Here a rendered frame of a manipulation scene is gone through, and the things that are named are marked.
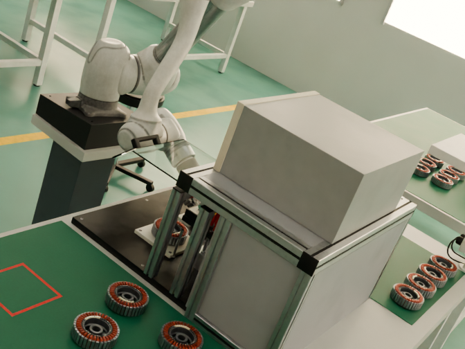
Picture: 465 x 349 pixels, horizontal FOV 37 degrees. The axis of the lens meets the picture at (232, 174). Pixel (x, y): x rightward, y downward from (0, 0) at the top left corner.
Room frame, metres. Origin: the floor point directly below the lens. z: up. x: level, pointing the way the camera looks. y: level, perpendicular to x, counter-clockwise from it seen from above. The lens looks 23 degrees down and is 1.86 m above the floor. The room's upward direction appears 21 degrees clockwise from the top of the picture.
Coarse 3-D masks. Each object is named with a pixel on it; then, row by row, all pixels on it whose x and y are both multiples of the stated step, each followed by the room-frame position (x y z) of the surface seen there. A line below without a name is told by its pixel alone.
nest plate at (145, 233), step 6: (144, 228) 1.89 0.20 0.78; (150, 228) 1.91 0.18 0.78; (138, 234) 1.86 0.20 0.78; (144, 234) 1.86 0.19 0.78; (150, 234) 1.87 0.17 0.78; (150, 240) 1.84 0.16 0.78; (186, 240) 1.92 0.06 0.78; (168, 246) 1.84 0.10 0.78; (174, 246) 1.86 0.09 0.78; (180, 246) 1.87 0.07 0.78; (168, 252) 1.81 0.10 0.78; (180, 252) 1.84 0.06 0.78
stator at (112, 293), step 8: (112, 288) 1.53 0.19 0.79; (120, 288) 1.55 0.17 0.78; (128, 288) 1.57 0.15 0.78; (136, 288) 1.57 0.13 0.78; (112, 296) 1.50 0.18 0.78; (120, 296) 1.54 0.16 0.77; (128, 296) 1.55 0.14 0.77; (136, 296) 1.56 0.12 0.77; (144, 296) 1.55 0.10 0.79; (112, 304) 1.49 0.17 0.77; (120, 304) 1.48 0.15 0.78; (128, 304) 1.49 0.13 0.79; (136, 304) 1.50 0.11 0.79; (144, 304) 1.52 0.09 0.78; (120, 312) 1.48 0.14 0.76; (128, 312) 1.49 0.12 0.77; (136, 312) 1.50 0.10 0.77
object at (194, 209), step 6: (186, 210) 1.85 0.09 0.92; (192, 210) 1.85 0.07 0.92; (180, 216) 1.86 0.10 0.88; (186, 216) 1.85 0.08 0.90; (192, 216) 1.84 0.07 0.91; (186, 222) 1.84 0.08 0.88; (192, 222) 1.83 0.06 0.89; (210, 228) 1.83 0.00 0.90; (210, 234) 1.80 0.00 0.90; (204, 246) 1.81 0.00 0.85; (204, 252) 1.81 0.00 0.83
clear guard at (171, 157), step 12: (156, 144) 1.88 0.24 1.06; (168, 144) 1.91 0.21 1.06; (180, 144) 1.95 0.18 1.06; (120, 156) 1.84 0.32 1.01; (144, 156) 1.77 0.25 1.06; (156, 156) 1.80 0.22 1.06; (168, 156) 1.83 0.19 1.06; (180, 156) 1.86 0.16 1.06; (192, 156) 1.89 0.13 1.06; (204, 156) 1.92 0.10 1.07; (168, 168) 1.75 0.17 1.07; (180, 168) 1.78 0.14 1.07
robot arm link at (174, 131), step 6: (162, 108) 2.26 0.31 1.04; (162, 114) 2.23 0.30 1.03; (168, 114) 2.24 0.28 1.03; (162, 120) 2.19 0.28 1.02; (168, 120) 2.21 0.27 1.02; (174, 120) 2.24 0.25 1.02; (168, 126) 2.18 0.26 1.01; (174, 126) 2.21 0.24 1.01; (180, 126) 2.24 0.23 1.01; (168, 132) 2.16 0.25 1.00; (174, 132) 2.19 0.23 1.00; (180, 132) 2.22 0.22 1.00; (168, 138) 2.16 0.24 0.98; (174, 138) 2.18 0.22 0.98; (180, 138) 2.20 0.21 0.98
